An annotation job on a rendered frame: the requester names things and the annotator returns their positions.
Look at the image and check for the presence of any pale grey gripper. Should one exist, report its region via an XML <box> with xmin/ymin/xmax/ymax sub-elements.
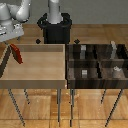
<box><xmin>0</xmin><ymin>23</ymin><xmax>25</xmax><ymax>43</ymax></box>

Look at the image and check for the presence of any dark wooden compartment bin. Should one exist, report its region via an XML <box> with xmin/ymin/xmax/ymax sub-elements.
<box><xmin>65</xmin><ymin>43</ymin><xmax>128</xmax><ymax>90</ymax></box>

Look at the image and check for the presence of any small grey cube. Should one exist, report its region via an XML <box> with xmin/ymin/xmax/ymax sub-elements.
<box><xmin>81</xmin><ymin>69</ymin><xmax>88</xmax><ymax>78</ymax></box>

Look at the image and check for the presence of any light wooden bin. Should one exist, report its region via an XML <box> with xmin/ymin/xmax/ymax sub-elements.
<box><xmin>0</xmin><ymin>43</ymin><xmax>68</xmax><ymax>90</ymax></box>

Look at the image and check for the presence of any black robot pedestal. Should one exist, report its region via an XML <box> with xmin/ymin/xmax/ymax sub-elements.
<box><xmin>36</xmin><ymin>12</ymin><xmax>73</xmax><ymax>45</ymax></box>

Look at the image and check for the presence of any grey upright post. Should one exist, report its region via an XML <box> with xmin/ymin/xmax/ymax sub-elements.
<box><xmin>79</xmin><ymin>45</ymin><xmax>87</xmax><ymax>60</ymax></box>
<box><xmin>110</xmin><ymin>40</ymin><xmax>118</xmax><ymax>60</ymax></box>

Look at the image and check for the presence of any small pale grey object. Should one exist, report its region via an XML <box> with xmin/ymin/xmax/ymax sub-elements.
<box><xmin>113</xmin><ymin>65</ymin><xmax>122</xmax><ymax>73</ymax></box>

